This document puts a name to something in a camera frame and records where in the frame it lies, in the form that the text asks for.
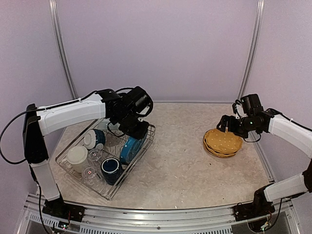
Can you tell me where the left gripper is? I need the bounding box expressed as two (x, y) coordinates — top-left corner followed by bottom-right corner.
(115, 110), (150, 139)

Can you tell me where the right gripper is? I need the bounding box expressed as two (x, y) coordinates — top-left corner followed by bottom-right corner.
(217, 115), (259, 138)

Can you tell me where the blue dotted plate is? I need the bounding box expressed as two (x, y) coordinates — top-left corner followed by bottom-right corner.
(119, 135), (147, 165)

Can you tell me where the yellow dotted plate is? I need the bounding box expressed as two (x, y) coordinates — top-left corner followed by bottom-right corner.
(204, 129), (243, 153)
(203, 137), (242, 158)

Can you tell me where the cream bird plate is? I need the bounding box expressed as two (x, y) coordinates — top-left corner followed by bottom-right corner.
(204, 146), (237, 158)

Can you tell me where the dark blue mug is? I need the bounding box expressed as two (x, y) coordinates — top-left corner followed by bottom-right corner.
(100, 157), (123, 185)

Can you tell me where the clear glass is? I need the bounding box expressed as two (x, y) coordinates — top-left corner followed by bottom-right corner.
(81, 165), (97, 182)
(88, 149), (103, 169)

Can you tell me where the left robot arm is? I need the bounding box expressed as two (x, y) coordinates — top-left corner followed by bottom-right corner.
(1, 86), (154, 217)

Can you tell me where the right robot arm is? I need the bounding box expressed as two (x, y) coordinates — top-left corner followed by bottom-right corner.
(217, 94), (312, 221)

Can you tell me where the light striped bowl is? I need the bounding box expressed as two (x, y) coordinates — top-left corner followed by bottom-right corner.
(97, 119), (110, 130)

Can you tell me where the dark teal striped bowl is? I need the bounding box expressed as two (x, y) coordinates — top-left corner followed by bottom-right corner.
(83, 129), (106, 150)

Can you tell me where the white cup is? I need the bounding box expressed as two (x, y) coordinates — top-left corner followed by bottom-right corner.
(61, 146), (89, 174)

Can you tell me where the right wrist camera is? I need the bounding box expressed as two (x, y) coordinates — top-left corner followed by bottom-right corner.
(232, 99), (244, 119)

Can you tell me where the wire dish rack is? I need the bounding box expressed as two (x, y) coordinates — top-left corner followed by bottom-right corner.
(56, 119), (156, 200)

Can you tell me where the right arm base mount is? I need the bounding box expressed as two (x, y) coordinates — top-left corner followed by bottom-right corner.
(233, 202), (275, 221)

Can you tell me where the aluminium front rail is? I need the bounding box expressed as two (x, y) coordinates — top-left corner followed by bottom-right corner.
(13, 194), (301, 234)

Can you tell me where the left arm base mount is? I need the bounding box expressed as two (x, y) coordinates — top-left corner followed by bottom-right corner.
(42, 203), (85, 222)

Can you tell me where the right aluminium post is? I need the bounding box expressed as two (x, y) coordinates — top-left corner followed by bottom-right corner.
(237, 0), (265, 99)

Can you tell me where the aluminium post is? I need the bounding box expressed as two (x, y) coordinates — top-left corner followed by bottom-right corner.
(48, 0), (78, 99)
(237, 0), (265, 99)

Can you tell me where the left aluminium post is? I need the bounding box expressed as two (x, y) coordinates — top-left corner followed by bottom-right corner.
(48, 0), (78, 99)

